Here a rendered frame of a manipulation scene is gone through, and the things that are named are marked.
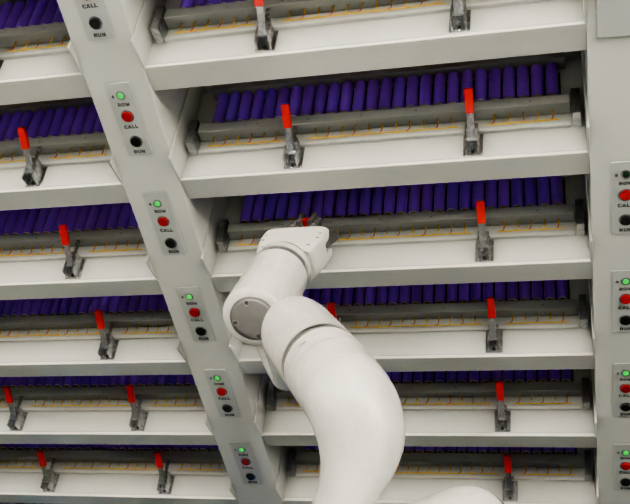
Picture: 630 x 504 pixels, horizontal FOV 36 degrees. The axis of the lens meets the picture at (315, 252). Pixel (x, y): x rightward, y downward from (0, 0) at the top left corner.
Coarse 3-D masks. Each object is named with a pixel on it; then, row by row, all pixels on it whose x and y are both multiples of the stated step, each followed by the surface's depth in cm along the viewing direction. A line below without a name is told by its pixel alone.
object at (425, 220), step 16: (496, 208) 150; (512, 208) 149; (528, 208) 148; (544, 208) 147; (560, 208) 147; (240, 224) 160; (256, 224) 159; (272, 224) 158; (288, 224) 158; (336, 224) 155; (352, 224) 154; (368, 224) 154; (384, 224) 153; (400, 224) 153; (416, 224) 152; (432, 224) 152; (448, 224) 152; (464, 224) 151; (496, 224) 150; (544, 224) 147
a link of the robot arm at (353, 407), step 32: (288, 352) 101; (320, 352) 96; (352, 352) 95; (288, 384) 101; (320, 384) 92; (352, 384) 90; (384, 384) 92; (320, 416) 91; (352, 416) 89; (384, 416) 89; (320, 448) 92; (352, 448) 89; (384, 448) 89; (320, 480) 92; (352, 480) 88; (384, 480) 89
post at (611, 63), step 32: (608, 64) 123; (608, 96) 126; (608, 128) 129; (608, 160) 132; (608, 192) 135; (608, 224) 138; (608, 256) 142; (608, 288) 145; (608, 320) 149; (608, 352) 153; (608, 384) 157; (608, 416) 161; (608, 448) 166; (608, 480) 171
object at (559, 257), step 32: (576, 192) 151; (224, 224) 160; (512, 224) 150; (576, 224) 144; (224, 256) 160; (352, 256) 154; (384, 256) 152; (416, 256) 151; (448, 256) 149; (512, 256) 146; (544, 256) 145; (576, 256) 144; (224, 288) 160; (320, 288) 157
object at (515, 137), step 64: (448, 64) 145; (512, 64) 143; (576, 64) 142; (192, 128) 149; (256, 128) 147; (320, 128) 145; (384, 128) 143; (448, 128) 139; (512, 128) 137; (576, 128) 135; (192, 192) 149; (256, 192) 147
